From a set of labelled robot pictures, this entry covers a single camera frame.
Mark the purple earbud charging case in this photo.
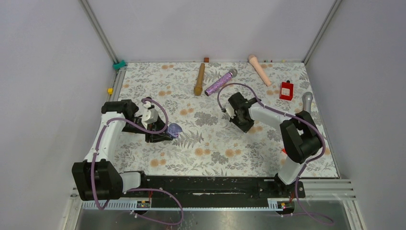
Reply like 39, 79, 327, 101
167, 123, 183, 138

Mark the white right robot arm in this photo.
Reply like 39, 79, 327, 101
222, 92, 325, 197

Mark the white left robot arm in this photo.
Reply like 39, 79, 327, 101
72, 97, 183, 201

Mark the floral table mat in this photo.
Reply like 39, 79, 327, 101
108, 61, 339, 178

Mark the purple glitter microphone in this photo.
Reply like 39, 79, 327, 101
204, 69, 237, 96

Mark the red box with label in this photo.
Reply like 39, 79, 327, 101
279, 80, 294, 101

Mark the gold microphone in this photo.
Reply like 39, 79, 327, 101
193, 63, 205, 96

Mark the pink microphone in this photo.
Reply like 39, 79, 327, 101
248, 55, 272, 87

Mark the silver grey microphone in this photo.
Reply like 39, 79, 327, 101
302, 92, 313, 113

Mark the teal corner clamp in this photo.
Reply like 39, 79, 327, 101
113, 60, 127, 70

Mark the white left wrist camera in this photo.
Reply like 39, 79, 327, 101
141, 105, 158, 128

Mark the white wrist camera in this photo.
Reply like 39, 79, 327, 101
224, 105, 235, 118
141, 105, 158, 128

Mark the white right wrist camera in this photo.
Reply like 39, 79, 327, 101
224, 105, 235, 118

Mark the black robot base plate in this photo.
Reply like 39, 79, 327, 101
118, 170, 306, 209

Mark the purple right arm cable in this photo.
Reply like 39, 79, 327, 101
217, 82, 335, 223

